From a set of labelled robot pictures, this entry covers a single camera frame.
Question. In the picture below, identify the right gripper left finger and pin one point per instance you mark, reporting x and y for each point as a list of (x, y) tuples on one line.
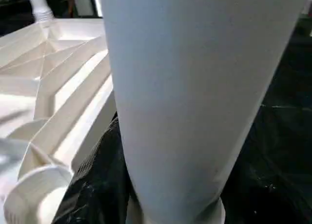
[(97, 185)]

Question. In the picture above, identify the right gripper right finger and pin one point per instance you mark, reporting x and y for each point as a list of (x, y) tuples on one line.
[(268, 199)]

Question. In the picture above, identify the black work mat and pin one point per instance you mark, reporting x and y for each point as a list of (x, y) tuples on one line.
[(292, 87)]

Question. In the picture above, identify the white plastic table leg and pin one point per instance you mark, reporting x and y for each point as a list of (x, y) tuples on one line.
[(39, 5), (195, 87)]

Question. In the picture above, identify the white plastic table top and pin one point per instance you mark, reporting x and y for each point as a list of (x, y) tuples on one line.
[(63, 87)]

